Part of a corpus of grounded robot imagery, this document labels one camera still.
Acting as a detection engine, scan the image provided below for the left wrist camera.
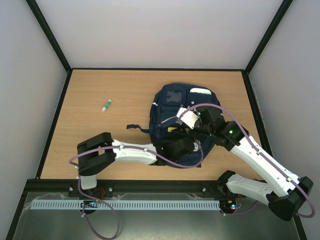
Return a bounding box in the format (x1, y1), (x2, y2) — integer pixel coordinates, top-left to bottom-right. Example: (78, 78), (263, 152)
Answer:
(193, 140), (201, 152)

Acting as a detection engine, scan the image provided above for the green capped glue stick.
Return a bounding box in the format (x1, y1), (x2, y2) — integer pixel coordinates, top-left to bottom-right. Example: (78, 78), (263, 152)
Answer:
(101, 99), (112, 112)

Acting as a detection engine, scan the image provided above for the yellow highlighter pen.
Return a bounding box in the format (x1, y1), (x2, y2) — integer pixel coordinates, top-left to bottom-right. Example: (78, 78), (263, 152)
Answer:
(167, 127), (179, 133)

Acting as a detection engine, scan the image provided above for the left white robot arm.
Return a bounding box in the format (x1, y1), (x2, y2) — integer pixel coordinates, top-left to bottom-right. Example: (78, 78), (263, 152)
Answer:
(76, 132), (204, 190)

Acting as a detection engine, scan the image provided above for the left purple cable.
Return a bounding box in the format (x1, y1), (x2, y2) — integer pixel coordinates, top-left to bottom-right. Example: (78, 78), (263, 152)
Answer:
(69, 141), (204, 238)

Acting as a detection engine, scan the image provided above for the left controller circuit board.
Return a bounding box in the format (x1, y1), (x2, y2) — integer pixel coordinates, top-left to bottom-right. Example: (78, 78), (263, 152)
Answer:
(79, 199), (102, 209)

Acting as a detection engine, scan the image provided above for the black enclosure frame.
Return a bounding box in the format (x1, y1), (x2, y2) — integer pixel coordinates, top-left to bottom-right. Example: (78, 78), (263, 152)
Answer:
(5, 0), (308, 240)

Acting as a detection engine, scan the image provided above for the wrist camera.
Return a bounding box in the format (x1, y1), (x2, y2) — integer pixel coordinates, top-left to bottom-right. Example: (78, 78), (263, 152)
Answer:
(193, 140), (201, 152)
(176, 107), (199, 130)

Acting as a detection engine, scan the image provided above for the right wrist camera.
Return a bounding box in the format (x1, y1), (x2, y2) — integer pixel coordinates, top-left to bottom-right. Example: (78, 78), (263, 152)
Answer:
(176, 107), (199, 130)

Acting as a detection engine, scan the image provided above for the light blue slotted cable duct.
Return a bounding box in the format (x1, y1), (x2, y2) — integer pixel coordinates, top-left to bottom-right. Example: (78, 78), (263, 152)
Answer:
(30, 199), (220, 211)

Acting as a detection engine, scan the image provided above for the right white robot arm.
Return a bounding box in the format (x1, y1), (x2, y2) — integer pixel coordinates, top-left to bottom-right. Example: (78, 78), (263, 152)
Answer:
(176, 103), (314, 221)

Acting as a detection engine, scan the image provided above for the navy blue student backpack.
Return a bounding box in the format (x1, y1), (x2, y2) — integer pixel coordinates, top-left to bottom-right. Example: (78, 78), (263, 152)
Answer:
(126, 83), (221, 161)

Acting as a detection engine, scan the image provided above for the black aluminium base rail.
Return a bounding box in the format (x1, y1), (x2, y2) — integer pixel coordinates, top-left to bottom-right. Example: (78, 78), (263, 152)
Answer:
(23, 179), (239, 200)

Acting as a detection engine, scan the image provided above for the right controller circuit board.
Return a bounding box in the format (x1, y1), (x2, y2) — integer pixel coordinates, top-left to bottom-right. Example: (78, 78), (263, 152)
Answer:
(219, 198), (243, 210)

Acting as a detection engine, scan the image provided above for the controller circuit board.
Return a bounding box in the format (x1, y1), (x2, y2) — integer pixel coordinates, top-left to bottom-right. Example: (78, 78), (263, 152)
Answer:
(79, 199), (102, 209)
(219, 198), (243, 210)

